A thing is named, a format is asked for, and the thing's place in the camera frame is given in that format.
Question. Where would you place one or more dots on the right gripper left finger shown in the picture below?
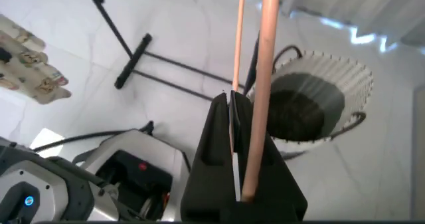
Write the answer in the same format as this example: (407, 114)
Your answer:
(206, 177)

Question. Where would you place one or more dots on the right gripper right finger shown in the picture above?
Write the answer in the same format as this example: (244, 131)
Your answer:
(282, 190)

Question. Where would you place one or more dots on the pink clothes hanger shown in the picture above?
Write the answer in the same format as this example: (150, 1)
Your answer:
(262, 84)

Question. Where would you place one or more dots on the cream printed garment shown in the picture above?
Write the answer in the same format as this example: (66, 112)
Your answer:
(30, 71)

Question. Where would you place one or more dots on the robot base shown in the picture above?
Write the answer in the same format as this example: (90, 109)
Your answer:
(50, 184)

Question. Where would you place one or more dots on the white laundry basket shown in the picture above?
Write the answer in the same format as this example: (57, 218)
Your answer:
(352, 81)

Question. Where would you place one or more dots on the black clothes rack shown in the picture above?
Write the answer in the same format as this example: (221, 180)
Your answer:
(133, 61)

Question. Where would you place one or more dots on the white curtain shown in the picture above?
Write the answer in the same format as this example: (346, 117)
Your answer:
(332, 4)

